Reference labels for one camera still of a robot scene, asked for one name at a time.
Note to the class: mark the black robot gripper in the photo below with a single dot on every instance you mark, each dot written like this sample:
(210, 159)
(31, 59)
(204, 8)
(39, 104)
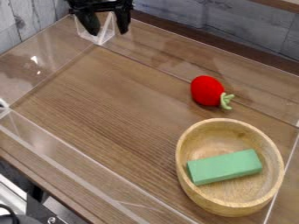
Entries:
(86, 7)

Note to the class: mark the red knitted strawberry toy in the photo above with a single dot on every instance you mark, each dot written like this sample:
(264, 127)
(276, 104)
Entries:
(209, 92)

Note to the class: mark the wooden bowl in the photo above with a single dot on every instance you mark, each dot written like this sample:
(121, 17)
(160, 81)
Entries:
(236, 197)

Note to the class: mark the green rectangular block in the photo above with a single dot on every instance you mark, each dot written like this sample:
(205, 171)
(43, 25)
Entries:
(224, 167)

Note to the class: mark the clear acrylic tray enclosure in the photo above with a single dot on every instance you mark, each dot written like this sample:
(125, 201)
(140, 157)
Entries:
(98, 112)

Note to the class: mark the black metal bracket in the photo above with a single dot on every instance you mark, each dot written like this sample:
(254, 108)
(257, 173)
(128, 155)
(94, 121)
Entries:
(39, 212)

